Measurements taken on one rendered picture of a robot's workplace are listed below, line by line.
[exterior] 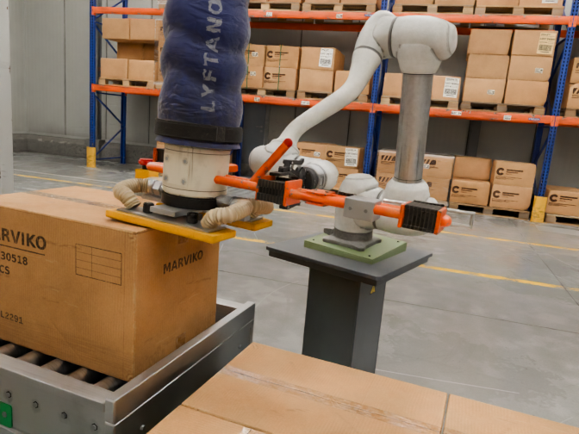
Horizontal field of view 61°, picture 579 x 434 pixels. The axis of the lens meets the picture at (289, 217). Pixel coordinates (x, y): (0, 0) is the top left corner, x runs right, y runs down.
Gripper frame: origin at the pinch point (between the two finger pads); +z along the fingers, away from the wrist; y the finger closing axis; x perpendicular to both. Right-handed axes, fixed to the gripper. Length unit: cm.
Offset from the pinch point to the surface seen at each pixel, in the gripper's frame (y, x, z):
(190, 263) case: 26.0, 26.7, -3.0
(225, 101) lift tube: -19.9, 12.8, 6.8
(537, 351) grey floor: 107, -92, -199
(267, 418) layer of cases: 53, -9, 16
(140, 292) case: 28.3, 27.0, 18.8
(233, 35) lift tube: -35.2, 11.9, 6.0
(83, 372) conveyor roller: 53, 42, 22
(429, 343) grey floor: 107, -32, -175
